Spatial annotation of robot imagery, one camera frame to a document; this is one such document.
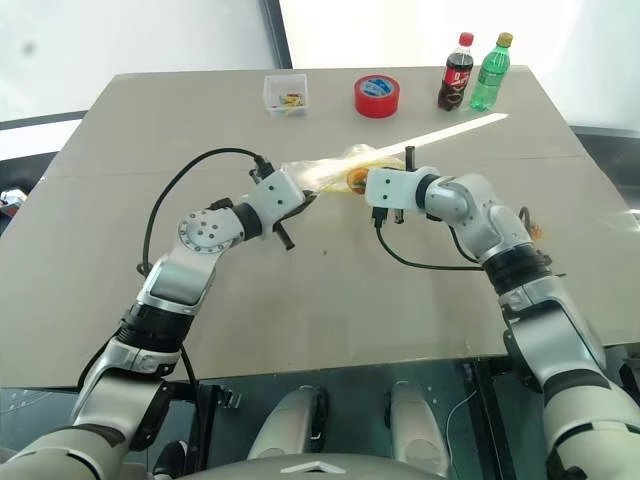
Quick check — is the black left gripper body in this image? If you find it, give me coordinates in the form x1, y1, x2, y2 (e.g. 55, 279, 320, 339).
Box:
272, 204, 303, 251

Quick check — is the clear plastic bag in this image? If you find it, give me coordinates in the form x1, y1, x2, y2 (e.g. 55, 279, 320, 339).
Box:
279, 143, 406, 199

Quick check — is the red tape roll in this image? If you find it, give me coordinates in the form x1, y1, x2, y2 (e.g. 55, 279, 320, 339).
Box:
353, 74, 401, 120

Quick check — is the cola bottle red cap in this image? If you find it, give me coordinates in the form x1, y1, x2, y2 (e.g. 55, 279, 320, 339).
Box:
437, 32, 475, 112

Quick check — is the green bottle yellow cap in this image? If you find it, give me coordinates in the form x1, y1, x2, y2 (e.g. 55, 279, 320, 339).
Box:
468, 32, 515, 113

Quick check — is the clear plastic box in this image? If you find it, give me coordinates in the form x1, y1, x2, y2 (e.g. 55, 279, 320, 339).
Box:
263, 73, 310, 119

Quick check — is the grey rounded robot leg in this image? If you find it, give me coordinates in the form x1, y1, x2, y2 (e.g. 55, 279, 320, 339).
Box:
247, 384, 331, 462
388, 381, 452, 477

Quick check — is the grey robot torso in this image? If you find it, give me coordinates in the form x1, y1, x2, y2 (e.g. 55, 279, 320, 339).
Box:
172, 451, 454, 480

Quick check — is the black shoe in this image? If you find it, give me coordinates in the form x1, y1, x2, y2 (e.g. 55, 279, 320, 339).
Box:
151, 439, 190, 477

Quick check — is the red white clutter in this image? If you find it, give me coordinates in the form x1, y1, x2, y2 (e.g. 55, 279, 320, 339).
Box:
0, 187, 27, 219

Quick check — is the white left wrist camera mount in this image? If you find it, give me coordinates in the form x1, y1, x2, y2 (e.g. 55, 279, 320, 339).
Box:
243, 169, 307, 236

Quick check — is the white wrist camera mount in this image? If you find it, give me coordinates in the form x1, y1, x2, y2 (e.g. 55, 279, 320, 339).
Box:
363, 166, 442, 210
243, 169, 307, 236

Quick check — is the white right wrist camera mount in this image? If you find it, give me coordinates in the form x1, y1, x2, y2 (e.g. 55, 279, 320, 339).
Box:
363, 166, 442, 210

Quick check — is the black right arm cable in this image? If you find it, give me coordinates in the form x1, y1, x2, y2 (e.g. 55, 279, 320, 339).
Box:
370, 207, 489, 272

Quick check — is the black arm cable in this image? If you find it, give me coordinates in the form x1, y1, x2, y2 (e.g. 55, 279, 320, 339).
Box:
137, 147, 275, 279
370, 207, 489, 272

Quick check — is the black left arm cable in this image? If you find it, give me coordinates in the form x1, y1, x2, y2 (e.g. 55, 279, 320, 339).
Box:
137, 147, 275, 279

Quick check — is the dark window frame post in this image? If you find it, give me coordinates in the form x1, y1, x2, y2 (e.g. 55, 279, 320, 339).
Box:
263, 0, 294, 70

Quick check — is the thin white wire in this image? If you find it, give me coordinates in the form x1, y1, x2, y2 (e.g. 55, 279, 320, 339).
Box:
446, 389, 477, 454

